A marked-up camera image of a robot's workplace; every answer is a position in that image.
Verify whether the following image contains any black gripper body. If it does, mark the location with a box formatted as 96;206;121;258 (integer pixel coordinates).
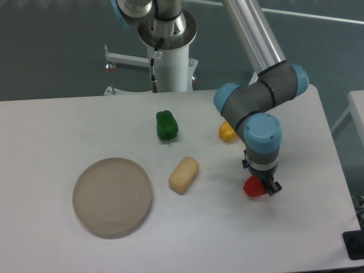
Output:
247;165;278;181

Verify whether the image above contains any red bell pepper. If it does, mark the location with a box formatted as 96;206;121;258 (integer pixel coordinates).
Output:
243;175;266;197

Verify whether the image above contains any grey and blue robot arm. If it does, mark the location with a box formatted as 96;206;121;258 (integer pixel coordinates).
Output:
111;1;309;196

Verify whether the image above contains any yellow bell pepper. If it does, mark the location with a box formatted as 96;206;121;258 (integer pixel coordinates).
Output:
218;121;237;142

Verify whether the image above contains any green bell pepper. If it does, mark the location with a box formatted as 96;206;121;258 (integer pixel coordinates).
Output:
156;110;179;141

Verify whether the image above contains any beige bread loaf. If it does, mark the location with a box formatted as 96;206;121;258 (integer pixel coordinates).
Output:
168;156;200;195

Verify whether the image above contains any black device at table edge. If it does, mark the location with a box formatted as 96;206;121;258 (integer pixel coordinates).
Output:
342;230;363;260

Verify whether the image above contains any white side table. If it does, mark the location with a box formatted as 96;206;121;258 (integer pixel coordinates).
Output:
330;90;363;142

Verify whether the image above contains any round beige plate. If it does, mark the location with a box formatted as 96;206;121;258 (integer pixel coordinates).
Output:
72;158;153;239

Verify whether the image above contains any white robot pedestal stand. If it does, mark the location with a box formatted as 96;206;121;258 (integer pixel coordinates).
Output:
103;10;200;96

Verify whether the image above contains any black cable on pedestal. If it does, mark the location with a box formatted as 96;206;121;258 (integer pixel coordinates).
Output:
149;38;164;93

